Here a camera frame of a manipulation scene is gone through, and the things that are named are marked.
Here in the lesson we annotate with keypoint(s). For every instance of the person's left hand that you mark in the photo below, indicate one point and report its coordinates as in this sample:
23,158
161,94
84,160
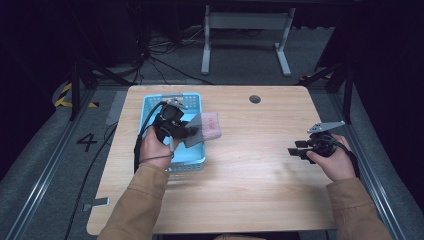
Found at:
155,150

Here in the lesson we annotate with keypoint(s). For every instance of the grey metal table frame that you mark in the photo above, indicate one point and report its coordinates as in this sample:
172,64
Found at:
246,20

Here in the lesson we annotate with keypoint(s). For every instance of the yellow black hazard tape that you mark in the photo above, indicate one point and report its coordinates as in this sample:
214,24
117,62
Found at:
63,96

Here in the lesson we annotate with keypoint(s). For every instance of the small metal bracket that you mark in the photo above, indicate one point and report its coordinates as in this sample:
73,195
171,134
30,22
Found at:
98,202

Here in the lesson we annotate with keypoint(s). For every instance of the light blue perforated plastic basket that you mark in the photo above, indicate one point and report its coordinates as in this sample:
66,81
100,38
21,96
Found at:
190,156

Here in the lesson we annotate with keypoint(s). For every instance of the black metal stand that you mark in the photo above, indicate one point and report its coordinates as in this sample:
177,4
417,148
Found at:
76,86
348,90

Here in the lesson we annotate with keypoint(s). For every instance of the person's right hand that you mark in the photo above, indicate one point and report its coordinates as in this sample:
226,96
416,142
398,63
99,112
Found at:
338,163

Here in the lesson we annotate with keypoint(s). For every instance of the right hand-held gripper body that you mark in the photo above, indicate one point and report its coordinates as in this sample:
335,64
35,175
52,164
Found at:
323,143

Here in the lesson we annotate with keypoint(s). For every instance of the dark round table grommet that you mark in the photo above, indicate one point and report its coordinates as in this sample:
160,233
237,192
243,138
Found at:
255,99

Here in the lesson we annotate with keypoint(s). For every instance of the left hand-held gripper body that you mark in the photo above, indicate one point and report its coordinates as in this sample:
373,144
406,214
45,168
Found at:
170,121

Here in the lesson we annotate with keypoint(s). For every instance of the aluminium floor rail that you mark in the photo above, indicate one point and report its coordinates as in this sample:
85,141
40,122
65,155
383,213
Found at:
376,186
50,166

